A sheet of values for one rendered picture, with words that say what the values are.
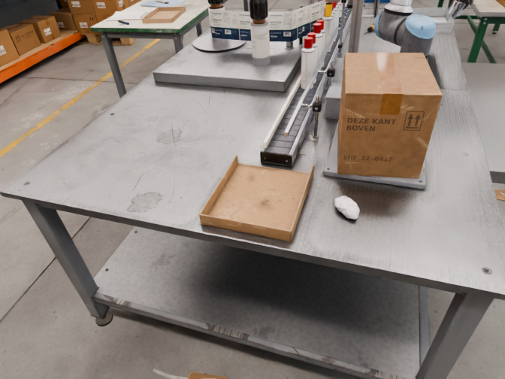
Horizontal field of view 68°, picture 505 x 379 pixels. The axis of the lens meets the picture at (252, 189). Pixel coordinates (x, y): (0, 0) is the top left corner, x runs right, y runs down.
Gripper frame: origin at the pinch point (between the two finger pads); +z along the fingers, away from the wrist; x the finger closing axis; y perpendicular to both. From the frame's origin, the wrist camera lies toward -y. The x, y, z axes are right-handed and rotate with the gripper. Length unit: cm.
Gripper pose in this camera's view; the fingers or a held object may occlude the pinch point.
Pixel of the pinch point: (449, 17)
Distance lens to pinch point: 226.8
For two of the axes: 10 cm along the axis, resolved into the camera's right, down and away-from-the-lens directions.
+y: -2.2, 6.3, -7.5
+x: 9.5, 3.3, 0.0
